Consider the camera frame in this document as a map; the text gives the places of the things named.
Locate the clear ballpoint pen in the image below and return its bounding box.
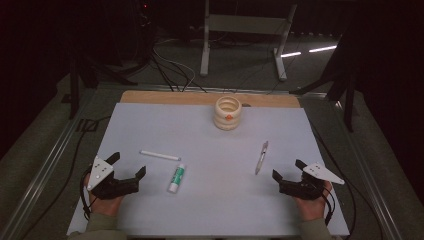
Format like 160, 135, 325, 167
254, 140, 270, 176

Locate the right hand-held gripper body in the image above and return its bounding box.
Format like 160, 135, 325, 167
279, 162, 346, 201

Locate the hand-held gripper cable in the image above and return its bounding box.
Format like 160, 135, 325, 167
321, 184, 337, 227
79, 164, 101, 221

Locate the black floor cable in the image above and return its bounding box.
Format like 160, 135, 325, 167
309, 123, 384, 240
19, 114, 113, 240
149, 53, 208, 94

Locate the dark equipment with red light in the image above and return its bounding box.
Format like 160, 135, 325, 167
131, 0, 158, 64

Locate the white table mat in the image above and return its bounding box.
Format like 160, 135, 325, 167
66, 102, 350, 237

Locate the white floor cable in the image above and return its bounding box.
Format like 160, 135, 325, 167
153, 38, 196, 91

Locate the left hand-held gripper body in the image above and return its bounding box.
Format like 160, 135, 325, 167
86, 155, 141, 201

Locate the left hand-held gripper cable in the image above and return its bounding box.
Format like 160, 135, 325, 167
79, 164, 101, 221

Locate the black tripod stand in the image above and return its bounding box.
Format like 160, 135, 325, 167
61, 49, 149, 120
289, 19, 359, 133

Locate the cream ringed pen holder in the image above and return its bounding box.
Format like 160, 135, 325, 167
213, 95, 243, 131

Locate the person's left hand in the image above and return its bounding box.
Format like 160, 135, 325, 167
83, 173, 125, 218

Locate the person's right hand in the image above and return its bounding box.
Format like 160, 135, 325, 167
293, 181, 334, 222

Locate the grey metal stand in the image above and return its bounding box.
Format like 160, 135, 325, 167
199, 0, 298, 82

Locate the green and white glue stick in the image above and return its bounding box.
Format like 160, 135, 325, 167
167, 163, 186, 194

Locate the metal floor rail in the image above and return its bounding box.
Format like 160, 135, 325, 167
333, 99, 404, 240
0, 89, 98, 240

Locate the white pen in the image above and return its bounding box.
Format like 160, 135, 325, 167
139, 149, 182, 162

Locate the right hand-held gripper cable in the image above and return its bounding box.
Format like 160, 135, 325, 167
321, 184, 337, 227

